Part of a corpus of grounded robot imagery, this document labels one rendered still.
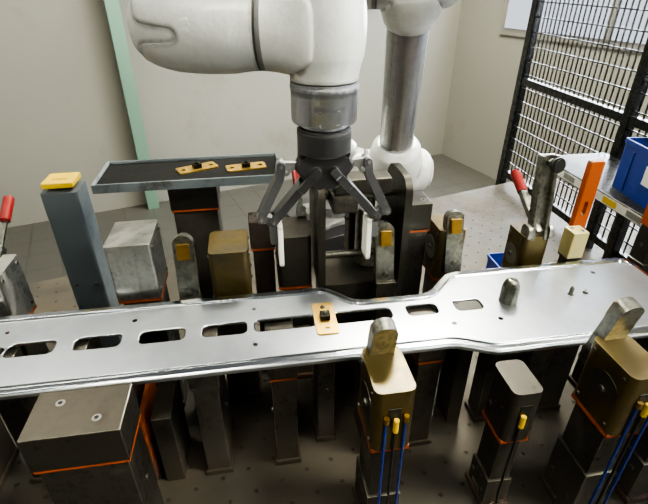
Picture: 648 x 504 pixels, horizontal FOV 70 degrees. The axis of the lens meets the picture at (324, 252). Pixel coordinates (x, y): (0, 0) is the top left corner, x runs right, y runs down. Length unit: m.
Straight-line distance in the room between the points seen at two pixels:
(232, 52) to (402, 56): 0.69
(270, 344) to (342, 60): 0.44
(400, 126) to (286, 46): 0.81
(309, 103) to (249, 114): 3.20
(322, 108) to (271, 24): 0.11
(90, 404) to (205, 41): 0.48
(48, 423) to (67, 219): 0.50
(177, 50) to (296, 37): 0.14
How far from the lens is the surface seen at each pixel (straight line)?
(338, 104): 0.61
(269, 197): 0.67
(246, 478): 0.98
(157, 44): 0.63
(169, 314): 0.87
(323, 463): 0.99
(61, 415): 0.71
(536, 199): 1.02
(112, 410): 0.69
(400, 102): 1.31
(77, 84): 3.60
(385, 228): 0.90
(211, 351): 0.77
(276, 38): 0.59
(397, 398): 0.65
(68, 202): 1.07
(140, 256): 0.88
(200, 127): 3.74
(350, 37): 0.59
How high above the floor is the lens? 1.51
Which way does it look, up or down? 31 degrees down
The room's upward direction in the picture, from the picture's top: straight up
